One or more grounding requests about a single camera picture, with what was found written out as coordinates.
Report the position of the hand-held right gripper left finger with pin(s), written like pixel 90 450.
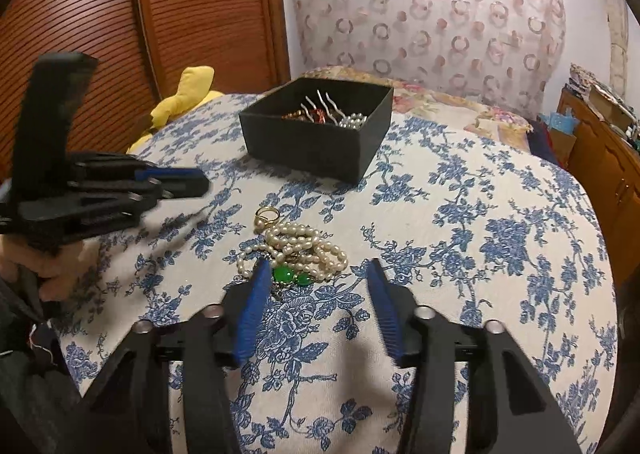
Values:
pixel 252 304

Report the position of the floral bed blanket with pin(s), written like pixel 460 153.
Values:
pixel 450 108

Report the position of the silver hair pin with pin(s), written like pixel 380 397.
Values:
pixel 327 109

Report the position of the green jade pendant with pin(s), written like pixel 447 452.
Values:
pixel 284 275

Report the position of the wooden louvered wardrobe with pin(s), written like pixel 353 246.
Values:
pixel 200 8

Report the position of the blue floral tablecloth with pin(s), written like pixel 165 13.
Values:
pixel 450 234

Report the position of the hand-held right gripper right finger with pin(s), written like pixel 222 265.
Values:
pixel 385 309

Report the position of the yellow plush toy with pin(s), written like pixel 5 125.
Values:
pixel 195 83

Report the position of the beige side curtain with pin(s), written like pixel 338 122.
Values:
pixel 617 33

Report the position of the box with blue paper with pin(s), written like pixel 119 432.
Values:
pixel 557 122

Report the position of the person's left hand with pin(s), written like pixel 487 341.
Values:
pixel 45 269

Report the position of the black jewelry box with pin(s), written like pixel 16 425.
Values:
pixel 310 153

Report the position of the dark cloth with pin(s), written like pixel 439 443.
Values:
pixel 30 384

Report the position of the circle-patterned sheer curtain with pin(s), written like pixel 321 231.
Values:
pixel 425 8

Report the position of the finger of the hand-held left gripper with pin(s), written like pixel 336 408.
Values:
pixel 150 175
pixel 115 204

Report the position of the wooden side cabinet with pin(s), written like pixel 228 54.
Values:
pixel 600 158

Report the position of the cardboard box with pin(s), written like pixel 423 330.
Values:
pixel 610 106

